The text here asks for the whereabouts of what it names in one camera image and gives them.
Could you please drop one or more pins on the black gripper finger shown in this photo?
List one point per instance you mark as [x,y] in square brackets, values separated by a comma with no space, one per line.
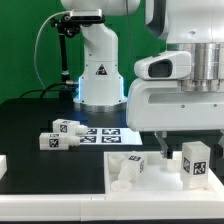
[221,143]

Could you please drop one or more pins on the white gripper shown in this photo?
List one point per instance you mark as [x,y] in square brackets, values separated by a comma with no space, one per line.
[156,101]

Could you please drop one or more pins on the white square tabletop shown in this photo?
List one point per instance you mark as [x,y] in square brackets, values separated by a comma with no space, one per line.
[160,181]

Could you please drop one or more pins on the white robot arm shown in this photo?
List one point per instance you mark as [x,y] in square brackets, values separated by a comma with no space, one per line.
[194,26]

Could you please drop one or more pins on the white sheet with tags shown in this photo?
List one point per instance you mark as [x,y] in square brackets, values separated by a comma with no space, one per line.
[111,136]

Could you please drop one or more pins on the white U-shaped obstacle fence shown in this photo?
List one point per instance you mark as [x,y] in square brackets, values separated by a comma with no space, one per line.
[97,207]

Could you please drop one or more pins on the black camera stand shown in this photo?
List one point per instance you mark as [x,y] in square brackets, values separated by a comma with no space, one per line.
[66,29]

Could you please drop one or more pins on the silver depth camera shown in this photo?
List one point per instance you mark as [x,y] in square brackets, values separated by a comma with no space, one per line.
[86,15]

